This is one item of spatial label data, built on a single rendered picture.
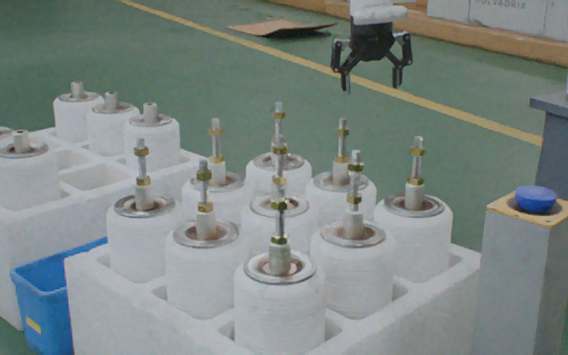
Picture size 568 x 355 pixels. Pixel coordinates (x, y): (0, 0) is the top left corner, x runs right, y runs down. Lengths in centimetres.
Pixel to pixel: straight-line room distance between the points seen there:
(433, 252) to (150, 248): 34
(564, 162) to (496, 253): 52
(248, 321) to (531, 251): 29
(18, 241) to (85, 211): 11
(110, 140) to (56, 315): 42
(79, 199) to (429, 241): 55
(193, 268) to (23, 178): 42
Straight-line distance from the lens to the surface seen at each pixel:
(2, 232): 113
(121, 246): 91
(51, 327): 106
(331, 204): 95
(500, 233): 78
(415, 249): 90
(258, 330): 75
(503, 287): 80
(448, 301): 91
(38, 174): 115
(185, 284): 82
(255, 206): 90
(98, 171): 132
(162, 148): 126
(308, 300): 73
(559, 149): 129
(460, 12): 368
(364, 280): 81
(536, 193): 78
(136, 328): 87
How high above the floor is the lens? 60
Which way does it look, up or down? 21 degrees down
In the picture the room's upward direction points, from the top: straight up
